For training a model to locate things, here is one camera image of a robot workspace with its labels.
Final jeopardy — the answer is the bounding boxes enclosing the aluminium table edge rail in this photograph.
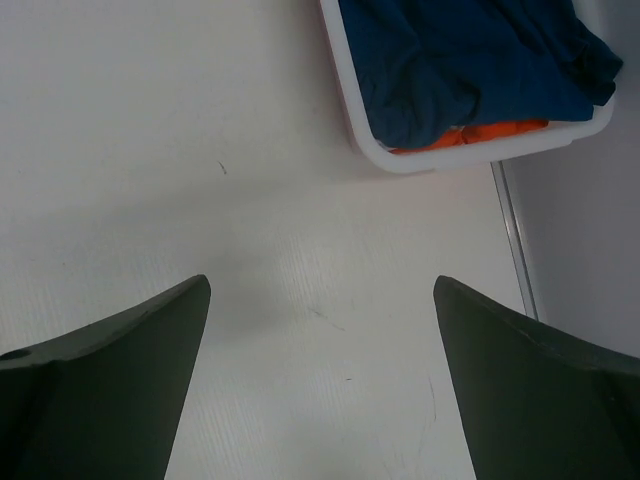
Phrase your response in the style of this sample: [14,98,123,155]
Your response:
[491,161,540,320]

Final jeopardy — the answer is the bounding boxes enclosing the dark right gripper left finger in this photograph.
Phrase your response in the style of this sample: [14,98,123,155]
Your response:
[1,275,211,479]

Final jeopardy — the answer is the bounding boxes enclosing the orange t-shirt in basket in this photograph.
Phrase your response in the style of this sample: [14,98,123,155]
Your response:
[388,119,549,155]

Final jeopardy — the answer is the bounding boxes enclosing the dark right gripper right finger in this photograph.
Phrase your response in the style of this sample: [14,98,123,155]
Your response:
[433,276,639,479]

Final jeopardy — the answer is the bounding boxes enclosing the white plastic laundry basket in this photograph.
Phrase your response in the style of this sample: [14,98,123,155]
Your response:
[317,0,615,174]

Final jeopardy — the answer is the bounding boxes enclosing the blue mickey mouse t-shirt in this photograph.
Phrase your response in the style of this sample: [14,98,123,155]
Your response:
[340,1,623,149]

